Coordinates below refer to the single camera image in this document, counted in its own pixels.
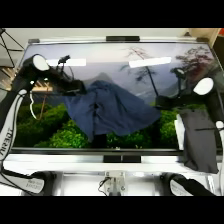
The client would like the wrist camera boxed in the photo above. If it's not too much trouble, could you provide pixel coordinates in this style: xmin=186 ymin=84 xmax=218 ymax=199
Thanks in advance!
xmin=170 ymin=67 xmax=187 ymax=98
xmin=57 ymin=54 xmax=75 ymax=81

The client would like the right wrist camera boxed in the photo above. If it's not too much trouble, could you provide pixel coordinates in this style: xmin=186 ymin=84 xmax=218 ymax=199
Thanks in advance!
xmin=170 ymin=67 xmax=187 ymax=98

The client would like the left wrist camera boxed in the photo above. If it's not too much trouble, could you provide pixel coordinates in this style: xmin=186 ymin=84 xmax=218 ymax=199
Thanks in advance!
xmin=57 ymin=54 xmax=75 ymax=81

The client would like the white garment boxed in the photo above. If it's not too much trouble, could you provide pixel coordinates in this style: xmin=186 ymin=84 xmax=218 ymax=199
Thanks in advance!
xmin=174 ymin=114 xmax=185 ymax=152

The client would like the blue shirt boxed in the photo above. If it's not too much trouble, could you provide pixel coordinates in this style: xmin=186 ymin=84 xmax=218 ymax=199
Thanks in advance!
xmin=62 ymin=79 xmax=163 ymax=143

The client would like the silver frame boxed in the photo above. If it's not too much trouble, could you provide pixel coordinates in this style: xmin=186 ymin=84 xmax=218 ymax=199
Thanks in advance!
xmin=0 ymin=153 xmax=224 ymax=197

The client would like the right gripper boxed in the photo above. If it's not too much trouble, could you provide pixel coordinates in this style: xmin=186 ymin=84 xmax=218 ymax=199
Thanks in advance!
xmin=154 ymin=94 xmax=175 ymax=111

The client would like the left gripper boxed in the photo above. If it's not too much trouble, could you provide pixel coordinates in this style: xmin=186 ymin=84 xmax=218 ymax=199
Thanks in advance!
xmin=66 ymin=79 xmax=88 ymax=97

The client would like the black cable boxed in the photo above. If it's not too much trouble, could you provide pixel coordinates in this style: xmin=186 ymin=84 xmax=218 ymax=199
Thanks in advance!
xmin=97 ymin=177 xmax=112 ymax=197
xmin=0 ymin=167 xmax=34 ymax=188

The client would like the black tripod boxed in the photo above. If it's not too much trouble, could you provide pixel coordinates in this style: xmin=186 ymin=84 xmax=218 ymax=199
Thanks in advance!
xmin=0 ymin=28 xmax=26 ymax=69

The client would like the dark grey garment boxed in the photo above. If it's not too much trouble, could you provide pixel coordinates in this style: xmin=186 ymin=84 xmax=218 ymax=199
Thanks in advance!
xmin=179 ymin=107 xmax=221 ymax=175

